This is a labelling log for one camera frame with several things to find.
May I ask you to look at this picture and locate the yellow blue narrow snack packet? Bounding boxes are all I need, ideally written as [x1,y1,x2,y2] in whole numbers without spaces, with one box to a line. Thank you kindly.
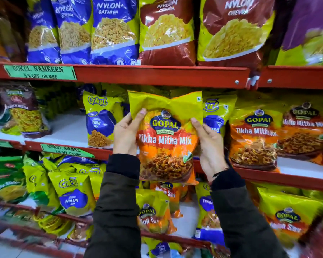
[194,182,226,246]

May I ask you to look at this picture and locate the yellow orange wide snack packet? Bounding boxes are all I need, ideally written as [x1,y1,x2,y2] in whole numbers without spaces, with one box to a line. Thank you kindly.
[258,187,323,249]

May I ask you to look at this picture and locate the yellow blue small snack packet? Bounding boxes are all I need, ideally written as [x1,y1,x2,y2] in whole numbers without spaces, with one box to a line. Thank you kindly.
[143,237,184,258]

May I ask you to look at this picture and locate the person's right forearm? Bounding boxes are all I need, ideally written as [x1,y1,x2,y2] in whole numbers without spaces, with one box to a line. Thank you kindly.
[210,168,290,258]

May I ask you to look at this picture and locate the red white metal shelf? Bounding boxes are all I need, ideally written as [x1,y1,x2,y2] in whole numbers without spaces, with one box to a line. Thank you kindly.
[24,111,323,193]
[0,123,26,151]

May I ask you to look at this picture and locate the yellow packet with blue label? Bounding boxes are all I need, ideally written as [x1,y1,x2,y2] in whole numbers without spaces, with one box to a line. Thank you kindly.
[82,91,124,150]
[203,94,238,135]

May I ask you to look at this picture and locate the pile of yellow blue packets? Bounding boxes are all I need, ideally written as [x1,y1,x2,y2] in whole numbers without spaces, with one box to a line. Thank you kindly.
[23,154,107,217]

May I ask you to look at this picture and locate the person's left forearm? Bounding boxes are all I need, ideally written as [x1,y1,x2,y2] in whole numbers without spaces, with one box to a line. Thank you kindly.
[84,154,142,258]

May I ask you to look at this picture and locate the dark brown snack packet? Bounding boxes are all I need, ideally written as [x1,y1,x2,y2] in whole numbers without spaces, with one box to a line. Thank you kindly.
[0,8,26,63]

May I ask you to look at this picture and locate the purple yellow large snack packet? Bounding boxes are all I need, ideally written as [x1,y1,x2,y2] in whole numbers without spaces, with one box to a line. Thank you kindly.
[275,0,323,66]

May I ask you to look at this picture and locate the row of yellow green packets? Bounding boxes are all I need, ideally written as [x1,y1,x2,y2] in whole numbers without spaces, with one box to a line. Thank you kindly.
[34,83,80,120]

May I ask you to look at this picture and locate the black wrist thread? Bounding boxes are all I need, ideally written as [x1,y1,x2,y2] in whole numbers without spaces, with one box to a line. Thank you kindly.
[212,168,229,178]

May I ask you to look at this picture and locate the yellow orange small snack packet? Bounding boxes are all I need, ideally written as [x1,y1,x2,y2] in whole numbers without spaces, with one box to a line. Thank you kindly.
[150,181,189,219]
[136,189,177,235]

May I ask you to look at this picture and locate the red metal shelf rail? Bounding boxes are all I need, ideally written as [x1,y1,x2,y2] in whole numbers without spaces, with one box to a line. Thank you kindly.
[0,199,214,249]

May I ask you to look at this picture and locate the maroon yellow large snack packet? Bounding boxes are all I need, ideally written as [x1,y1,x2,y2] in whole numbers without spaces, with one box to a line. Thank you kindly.
[197,0,276,68]
[138,0,197,66]

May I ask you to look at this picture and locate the large green paper shelf label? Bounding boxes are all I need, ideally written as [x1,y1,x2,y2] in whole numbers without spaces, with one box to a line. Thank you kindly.
[3,64,77,81]

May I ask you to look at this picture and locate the blue yellow large snack packet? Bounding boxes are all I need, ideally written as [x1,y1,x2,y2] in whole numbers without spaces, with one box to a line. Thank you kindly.
[90,0,140,65]
[25,0,61,64]
[50,0,93,65]

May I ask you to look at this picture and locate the orange yellow snack mix packet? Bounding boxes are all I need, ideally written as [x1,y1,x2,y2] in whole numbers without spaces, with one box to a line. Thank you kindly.
[128,90,204,186]

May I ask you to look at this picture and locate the long red metal shelf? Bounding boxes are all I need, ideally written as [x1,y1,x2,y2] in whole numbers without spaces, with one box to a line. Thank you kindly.
[0,62,251,89]

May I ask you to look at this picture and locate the person's right hand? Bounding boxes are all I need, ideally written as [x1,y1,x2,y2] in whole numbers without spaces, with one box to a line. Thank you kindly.
[190,118,229,183]

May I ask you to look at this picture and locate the person's left hand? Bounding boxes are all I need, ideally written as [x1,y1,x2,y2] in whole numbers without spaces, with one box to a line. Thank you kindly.
[113,108,147,156]

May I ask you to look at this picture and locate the pile of green snack packets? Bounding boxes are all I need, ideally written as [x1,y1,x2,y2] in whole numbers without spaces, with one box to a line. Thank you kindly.
[0,155,29,204]

